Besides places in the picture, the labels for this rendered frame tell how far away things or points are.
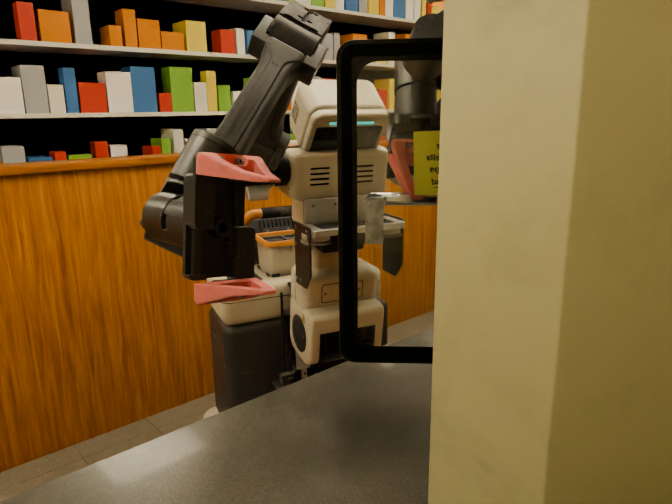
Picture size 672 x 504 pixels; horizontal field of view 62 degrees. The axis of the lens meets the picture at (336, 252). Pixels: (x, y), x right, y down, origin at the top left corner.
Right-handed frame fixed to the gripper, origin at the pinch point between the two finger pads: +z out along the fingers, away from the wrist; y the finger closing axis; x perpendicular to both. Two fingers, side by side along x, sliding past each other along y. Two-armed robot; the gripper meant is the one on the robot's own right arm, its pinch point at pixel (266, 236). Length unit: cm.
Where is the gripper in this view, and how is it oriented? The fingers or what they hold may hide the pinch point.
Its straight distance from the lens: 49.0
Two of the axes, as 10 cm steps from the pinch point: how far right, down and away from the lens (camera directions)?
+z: 6.7, 1.3, -7.3
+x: 7.4, -0.5, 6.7
